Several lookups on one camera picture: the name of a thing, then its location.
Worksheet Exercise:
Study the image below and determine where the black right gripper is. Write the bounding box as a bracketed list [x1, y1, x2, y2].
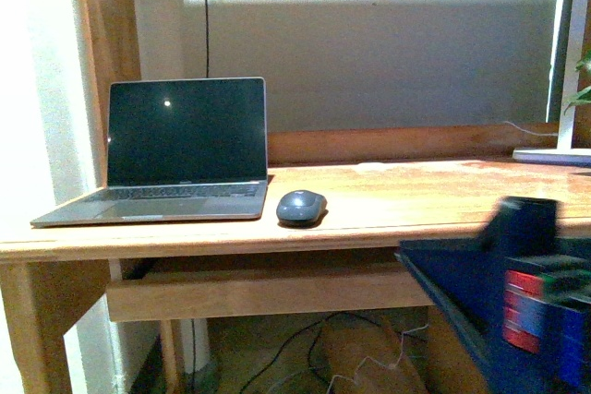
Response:
[398, 197, 590, 393]

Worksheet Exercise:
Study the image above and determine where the dark grey wireless mouse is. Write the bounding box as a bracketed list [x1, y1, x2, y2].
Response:
[276, 190, 327, 228]

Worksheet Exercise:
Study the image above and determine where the wooden keyboard tray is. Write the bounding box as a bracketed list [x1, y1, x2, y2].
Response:
[106, 262, 431, 322]

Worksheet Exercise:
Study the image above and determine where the wooden rolling cpu stand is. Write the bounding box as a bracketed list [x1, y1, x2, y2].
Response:
[320, 319, 428, 393]

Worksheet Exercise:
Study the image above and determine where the wooden computer desk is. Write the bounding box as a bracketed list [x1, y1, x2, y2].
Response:
[0, 0, 591, 394]

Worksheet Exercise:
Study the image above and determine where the green leafy plant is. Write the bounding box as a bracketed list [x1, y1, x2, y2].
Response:
[564, 51, 590, 113]

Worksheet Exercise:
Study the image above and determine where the white desk lamp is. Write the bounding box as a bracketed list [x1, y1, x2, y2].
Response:
[461, 0, 591, 167]

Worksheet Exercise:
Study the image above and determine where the grey open laptop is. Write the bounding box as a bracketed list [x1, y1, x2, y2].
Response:
[30, 77, 269, 228]

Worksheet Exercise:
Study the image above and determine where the white thin cable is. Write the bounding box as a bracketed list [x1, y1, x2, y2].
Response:
[322, 322, 430, 394]

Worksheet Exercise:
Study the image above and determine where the black floor cable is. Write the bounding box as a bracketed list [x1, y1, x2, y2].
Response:
[188, 310, 384, 394]

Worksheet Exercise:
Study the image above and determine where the black hanging cable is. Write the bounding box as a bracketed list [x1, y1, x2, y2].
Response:
[196, 0, 211, 79]

